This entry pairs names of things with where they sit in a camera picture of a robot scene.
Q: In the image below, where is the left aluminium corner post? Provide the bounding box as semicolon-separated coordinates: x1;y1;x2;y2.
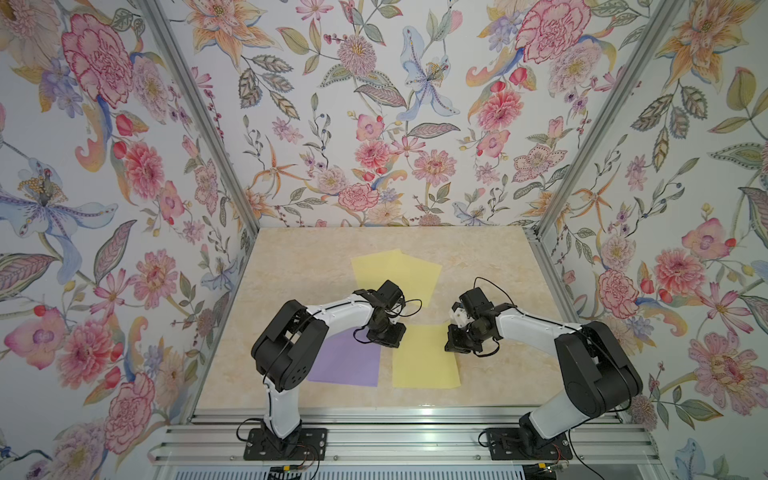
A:
137;0;260;238

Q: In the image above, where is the aluminium corner post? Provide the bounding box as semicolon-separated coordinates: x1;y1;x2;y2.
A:
137;0;260;238
526;0;680;243

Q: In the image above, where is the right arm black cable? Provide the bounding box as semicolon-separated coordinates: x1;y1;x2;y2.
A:
470;276;517;359

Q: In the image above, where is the purple paper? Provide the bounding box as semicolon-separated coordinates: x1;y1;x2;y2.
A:
308;329;381;387

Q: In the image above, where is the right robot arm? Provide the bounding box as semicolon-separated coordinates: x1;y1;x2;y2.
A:
445;287;643;452

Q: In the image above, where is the right aluminium corner post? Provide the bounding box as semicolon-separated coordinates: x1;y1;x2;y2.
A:
526;0;680;243

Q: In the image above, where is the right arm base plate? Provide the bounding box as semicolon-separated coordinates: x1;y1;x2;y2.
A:
477;427;573;463

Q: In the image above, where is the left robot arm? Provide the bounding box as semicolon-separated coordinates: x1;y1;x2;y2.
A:
251;280;407;449

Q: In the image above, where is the yellow paper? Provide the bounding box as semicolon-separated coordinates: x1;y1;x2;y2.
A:
351;250;402;290
392;324;461;389
390;253;442;308

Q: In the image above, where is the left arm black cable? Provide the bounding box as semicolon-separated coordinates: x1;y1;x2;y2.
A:
352;296;424;346

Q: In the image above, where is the aluminium front rail frame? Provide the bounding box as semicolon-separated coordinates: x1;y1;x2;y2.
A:
148;405;669;479

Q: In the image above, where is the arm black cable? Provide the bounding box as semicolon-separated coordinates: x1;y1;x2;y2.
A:
470;276;517;359
352;296;424;346

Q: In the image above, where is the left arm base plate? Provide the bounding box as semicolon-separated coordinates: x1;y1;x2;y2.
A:
243;427;328;462

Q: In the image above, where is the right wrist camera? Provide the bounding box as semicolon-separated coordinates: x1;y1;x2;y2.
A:
450;302;471;329

